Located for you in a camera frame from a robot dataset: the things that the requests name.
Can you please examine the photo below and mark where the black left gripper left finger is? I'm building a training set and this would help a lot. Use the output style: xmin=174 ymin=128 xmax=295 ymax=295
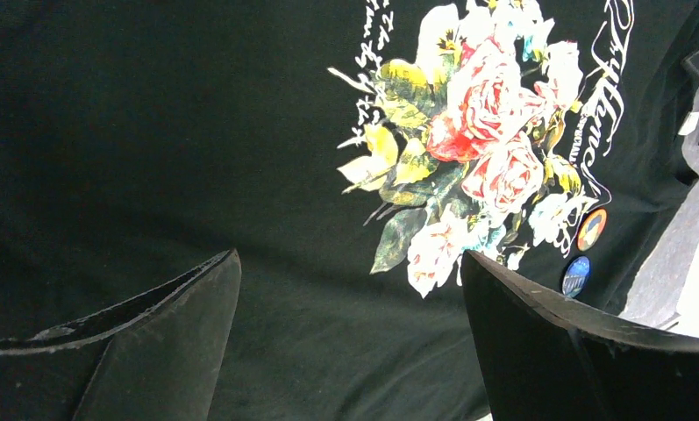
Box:
xmin=0 ymin=250 xmax=242 ymax=420

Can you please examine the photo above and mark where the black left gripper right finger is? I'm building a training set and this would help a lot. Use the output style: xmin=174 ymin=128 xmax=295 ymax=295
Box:
xmin=460 ymin=252 xmax=699 ymax=420

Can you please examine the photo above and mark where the blue round brooch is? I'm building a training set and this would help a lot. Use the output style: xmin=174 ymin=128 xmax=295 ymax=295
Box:
xmin=561 ymin=256 xmax=591 ymax=298

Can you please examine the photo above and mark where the black floral t-shirt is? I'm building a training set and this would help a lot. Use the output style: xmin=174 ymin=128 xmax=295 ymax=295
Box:
xmin=0 ymin=1 xmax=699 ymax=420

